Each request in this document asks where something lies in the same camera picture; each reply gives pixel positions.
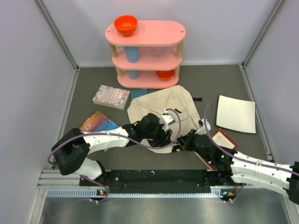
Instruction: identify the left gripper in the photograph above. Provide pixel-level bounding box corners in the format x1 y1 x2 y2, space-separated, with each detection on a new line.
142 120 172 147

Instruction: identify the red and white book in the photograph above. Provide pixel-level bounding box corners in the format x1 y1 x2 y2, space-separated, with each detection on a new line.
194 129 238 170

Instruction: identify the cream canvas backpack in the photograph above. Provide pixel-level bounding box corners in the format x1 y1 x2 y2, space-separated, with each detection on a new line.
127 85 202 154

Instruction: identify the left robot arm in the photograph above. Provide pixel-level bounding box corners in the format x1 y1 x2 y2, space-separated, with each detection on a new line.
51 112 176 185

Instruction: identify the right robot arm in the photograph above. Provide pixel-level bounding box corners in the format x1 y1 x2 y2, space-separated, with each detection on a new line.
172 130 299 204

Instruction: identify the small teal notebook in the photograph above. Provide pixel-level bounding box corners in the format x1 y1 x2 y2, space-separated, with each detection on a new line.
130 89 148 100

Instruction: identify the white square board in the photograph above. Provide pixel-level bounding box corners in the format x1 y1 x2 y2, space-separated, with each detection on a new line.
216 95 256 134

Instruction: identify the orange bowl bottom shelf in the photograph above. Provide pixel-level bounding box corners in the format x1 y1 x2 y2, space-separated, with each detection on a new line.
156 70 175 81

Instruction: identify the floral cover book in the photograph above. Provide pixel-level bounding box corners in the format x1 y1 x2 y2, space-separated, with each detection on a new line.
93 85 130 110

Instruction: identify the blue paperback book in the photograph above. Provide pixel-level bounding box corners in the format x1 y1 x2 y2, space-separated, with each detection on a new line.
80 110 119 132

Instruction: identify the blue cup bottom shelf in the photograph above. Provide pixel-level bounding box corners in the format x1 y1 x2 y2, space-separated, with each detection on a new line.
127 70 138 80

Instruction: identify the blue cup shelf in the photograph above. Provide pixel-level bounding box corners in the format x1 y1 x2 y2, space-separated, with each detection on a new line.
123 46 139 63
127 70 138 80

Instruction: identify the pink three-tier shelf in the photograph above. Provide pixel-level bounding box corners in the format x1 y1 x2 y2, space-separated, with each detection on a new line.
105 20 186 89

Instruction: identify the clear glass cup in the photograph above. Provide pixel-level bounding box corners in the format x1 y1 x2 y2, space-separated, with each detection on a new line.
152 47 164 56

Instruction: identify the blue cup middle shelf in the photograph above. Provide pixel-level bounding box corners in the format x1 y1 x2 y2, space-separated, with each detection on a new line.
123 46 139 63

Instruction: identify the orange bowl on shelf top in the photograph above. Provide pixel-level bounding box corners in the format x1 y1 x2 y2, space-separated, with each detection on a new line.
114 15 138 36

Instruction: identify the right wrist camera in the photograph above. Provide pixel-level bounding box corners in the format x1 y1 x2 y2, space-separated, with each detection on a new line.
195 119 211 135

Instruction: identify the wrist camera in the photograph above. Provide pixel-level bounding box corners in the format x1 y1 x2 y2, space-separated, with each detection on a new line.
195 119 211 135
159 110 176 132

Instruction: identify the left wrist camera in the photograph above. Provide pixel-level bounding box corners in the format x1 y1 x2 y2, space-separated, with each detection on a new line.
159 110 176 132

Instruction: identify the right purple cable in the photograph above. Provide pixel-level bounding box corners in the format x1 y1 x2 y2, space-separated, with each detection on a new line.
204 102 299 203

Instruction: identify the purple cable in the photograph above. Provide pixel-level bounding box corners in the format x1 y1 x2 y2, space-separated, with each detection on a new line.
204 102 299 203
48 108 183 203

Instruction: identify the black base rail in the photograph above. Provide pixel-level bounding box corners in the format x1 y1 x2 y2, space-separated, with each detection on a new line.
79 169 221 189

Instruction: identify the grey cable duct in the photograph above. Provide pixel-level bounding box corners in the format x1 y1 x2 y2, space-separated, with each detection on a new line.
47 188 236 198

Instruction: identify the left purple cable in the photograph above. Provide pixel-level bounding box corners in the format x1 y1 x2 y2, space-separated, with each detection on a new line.
48 108 183 203

